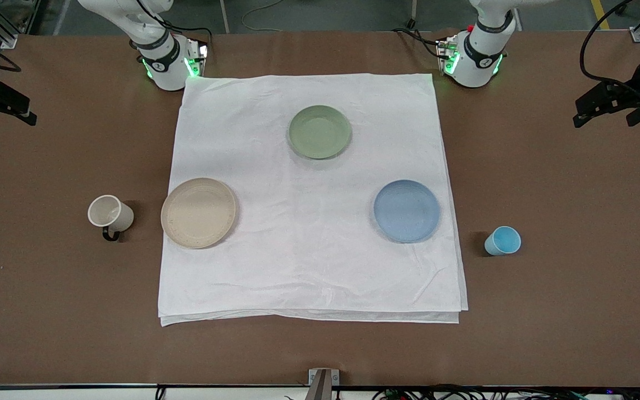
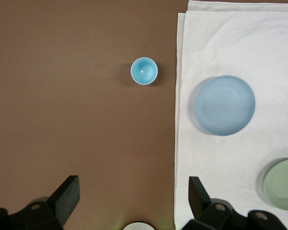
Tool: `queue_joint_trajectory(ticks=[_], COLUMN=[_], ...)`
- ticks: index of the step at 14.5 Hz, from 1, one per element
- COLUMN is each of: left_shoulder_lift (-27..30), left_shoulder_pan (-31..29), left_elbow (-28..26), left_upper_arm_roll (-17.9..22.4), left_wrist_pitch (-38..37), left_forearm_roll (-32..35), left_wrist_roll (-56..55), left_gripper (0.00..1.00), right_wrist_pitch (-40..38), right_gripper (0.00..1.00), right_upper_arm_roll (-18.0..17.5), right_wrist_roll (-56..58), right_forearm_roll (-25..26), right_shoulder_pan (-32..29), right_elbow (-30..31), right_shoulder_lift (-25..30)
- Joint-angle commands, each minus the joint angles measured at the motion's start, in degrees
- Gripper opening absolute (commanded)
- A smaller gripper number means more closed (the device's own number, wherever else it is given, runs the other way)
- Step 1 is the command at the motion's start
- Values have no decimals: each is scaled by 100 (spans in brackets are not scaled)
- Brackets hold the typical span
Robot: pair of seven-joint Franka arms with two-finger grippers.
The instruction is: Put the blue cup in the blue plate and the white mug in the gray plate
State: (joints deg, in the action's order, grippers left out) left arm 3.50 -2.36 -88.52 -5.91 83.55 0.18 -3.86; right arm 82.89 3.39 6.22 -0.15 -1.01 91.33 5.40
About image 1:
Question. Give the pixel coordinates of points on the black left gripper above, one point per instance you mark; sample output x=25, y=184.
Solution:
x=633, y=95

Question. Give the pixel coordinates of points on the blue cup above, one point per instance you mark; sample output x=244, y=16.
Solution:
x=503, y=241

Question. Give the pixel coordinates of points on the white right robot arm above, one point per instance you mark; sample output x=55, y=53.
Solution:
x=159, y=50

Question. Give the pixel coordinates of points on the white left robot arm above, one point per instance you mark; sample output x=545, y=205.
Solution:
x=484, y=50

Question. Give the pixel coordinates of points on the beige plate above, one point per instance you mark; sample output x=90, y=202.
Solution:
x=198, y=212

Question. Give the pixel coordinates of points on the blue plate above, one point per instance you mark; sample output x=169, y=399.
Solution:
x=406, y=211

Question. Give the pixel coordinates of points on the green plate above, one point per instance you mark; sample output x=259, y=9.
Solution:
x=319, y=131

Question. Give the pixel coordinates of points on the white cloth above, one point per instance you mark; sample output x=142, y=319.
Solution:
x=309, y=222

